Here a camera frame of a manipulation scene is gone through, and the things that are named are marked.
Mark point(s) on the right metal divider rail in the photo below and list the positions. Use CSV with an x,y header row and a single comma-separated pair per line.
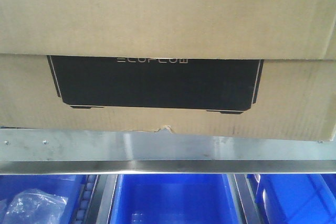
x,y
244,199

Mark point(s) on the blue plastic bin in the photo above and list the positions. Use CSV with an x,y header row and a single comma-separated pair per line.
x,y
294,198
70,186
173,198

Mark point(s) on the clear plastic bag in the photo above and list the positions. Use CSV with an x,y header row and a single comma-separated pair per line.
x,y
33,206

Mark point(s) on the brown EcoFlow cardboard box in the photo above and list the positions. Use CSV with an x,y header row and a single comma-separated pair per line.
x,y
238,68

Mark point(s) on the right blue plastic bin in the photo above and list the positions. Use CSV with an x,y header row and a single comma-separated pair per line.
x,y
294,198

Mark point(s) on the silver metal shelf beam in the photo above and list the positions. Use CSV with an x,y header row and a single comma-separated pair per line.
x,y
35,151

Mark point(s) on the left blue plastic bin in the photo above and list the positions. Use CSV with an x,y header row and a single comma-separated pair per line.
x,y
70,186

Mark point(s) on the middle blue plastic bin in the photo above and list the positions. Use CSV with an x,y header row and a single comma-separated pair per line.
x,y
173,198

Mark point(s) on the left roller track rail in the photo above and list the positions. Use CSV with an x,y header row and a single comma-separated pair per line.
x,y
96,199

